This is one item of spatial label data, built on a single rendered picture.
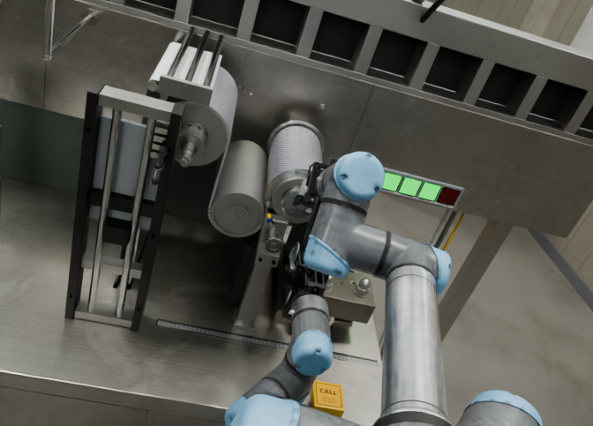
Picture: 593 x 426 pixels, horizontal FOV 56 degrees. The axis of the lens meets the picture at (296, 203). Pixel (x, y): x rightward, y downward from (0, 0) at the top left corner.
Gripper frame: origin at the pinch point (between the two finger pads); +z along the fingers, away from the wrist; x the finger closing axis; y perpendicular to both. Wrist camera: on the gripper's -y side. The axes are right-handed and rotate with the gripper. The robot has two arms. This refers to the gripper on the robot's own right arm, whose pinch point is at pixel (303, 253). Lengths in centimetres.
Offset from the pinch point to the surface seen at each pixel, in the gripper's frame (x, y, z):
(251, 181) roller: 16.4, 14.3, 3.4
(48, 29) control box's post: 61, 38, 0
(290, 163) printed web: 9.3, 21.4, 2.6
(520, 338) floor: -165, -109, 114
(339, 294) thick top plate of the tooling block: -10.7, -6.0, -4.6
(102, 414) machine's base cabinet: 36, -31, -29
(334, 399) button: -11.3, -16.6, -27.0
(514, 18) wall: -207, 12, 394
